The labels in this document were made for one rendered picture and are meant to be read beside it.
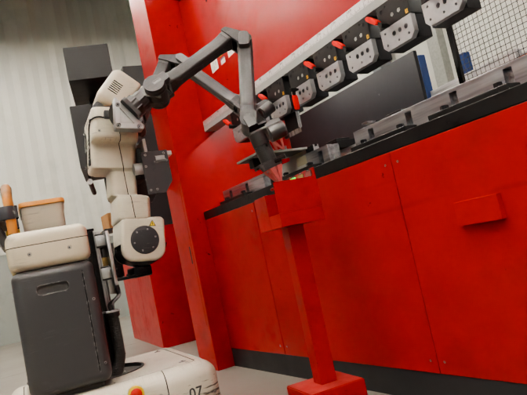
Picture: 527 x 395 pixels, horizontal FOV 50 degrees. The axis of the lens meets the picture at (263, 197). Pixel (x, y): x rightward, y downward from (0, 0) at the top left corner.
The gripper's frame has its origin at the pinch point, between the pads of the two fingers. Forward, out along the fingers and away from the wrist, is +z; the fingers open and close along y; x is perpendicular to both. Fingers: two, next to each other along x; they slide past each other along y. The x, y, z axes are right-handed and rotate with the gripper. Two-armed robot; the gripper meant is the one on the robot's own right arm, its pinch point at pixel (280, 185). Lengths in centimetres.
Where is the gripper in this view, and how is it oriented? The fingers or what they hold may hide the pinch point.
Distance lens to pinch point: 191.7
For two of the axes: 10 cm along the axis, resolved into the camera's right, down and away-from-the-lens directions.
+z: 4.3, 9.0, 0.0
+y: 8.3, -4.0, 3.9
